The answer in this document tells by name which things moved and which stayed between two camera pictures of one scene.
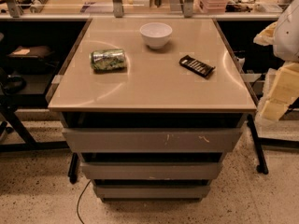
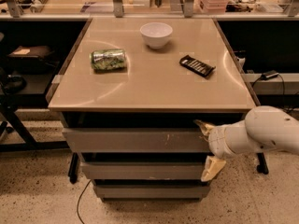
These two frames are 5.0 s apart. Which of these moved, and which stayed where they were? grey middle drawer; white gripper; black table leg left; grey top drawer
Moved: white gripper
Stayed: grey middle drawer; black table leg left; grey top drawer
